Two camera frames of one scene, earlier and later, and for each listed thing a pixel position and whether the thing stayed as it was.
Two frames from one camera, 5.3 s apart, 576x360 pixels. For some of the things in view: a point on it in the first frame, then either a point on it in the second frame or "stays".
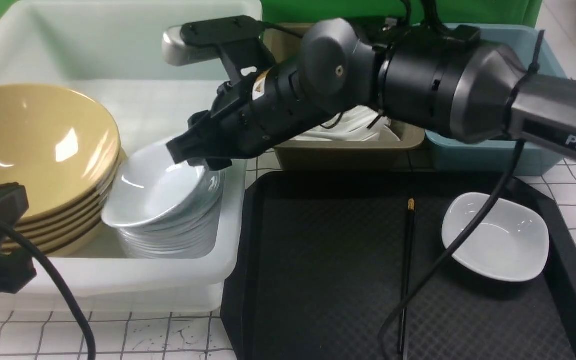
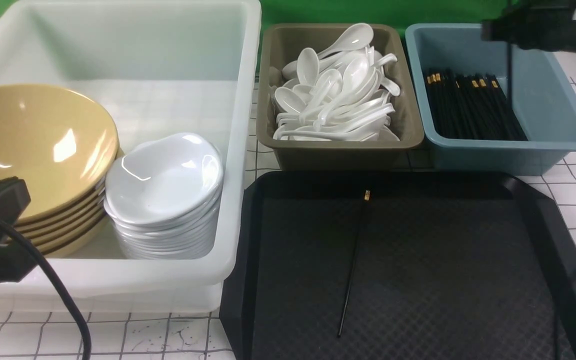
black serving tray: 354,266 stays
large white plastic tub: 111,51 stays
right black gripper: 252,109 → 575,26
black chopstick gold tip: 407,279 → 367,198
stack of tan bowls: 63,150 stays
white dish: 510,242 → 165,178
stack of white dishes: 163,210 stays
